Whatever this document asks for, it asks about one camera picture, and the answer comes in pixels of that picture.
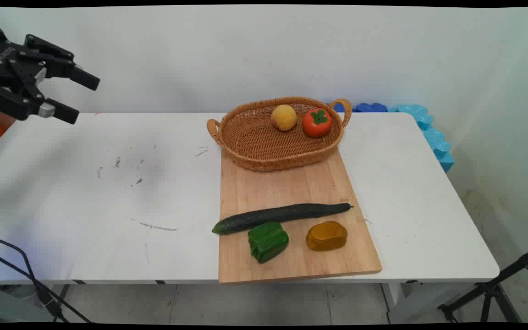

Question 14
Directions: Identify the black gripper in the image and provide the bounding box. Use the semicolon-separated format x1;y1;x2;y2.
0;34;101;125

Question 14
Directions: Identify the yellow bell pepper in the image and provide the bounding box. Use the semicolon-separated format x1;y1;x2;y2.
306;220;348;252

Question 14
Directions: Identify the yellow round fruit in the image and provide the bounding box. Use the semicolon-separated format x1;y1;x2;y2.
271;104;297;132

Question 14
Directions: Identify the wooden cutting board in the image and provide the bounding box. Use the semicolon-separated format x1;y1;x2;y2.
218;148;382;286

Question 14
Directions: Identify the long dark green cucumber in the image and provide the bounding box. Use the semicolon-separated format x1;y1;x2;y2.
212;203;354;235

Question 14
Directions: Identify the green bell pepper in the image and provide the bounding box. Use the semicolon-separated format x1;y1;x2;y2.
247;222;289;264

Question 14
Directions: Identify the orange-red persimmon with green leaf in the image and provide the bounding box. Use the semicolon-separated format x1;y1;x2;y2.
302;108;333;138

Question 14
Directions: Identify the light blue foam block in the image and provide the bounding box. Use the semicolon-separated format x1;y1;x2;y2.
388;104;455;173

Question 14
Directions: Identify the white table leg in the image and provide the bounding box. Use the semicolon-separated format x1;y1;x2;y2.
380;282;407;322

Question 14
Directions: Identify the black tripod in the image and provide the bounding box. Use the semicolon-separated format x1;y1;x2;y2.
437;244;528;324

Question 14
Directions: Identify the black cable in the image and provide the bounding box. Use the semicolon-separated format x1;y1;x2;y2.
0;249;94;324
0;234;49;298

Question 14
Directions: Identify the woven wicker basket with handles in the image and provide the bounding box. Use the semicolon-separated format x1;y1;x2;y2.
207;96;352;172

